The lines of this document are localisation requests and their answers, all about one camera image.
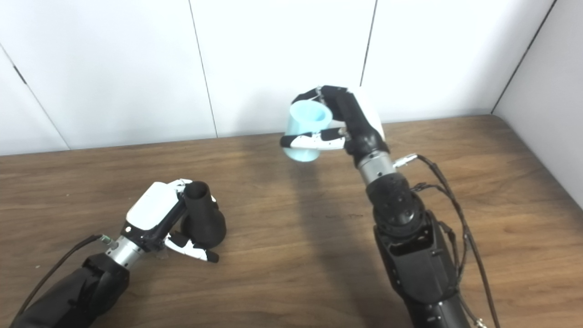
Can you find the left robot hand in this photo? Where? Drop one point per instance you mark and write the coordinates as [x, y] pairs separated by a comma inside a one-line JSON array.
[[150, 205]]

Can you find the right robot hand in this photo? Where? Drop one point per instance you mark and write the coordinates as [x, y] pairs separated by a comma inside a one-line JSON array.
[[362, 123]]

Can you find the black flared nozzle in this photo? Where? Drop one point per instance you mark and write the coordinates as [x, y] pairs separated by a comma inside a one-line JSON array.
[[205, 218]]

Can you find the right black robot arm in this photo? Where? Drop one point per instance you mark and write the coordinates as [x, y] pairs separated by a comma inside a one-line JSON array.
[[410, 246]]

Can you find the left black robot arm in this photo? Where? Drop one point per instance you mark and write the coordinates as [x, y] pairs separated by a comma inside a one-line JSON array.
[[77, 291]]

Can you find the black wall panel hinge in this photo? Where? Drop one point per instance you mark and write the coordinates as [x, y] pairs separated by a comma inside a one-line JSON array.
[[20, 75]]

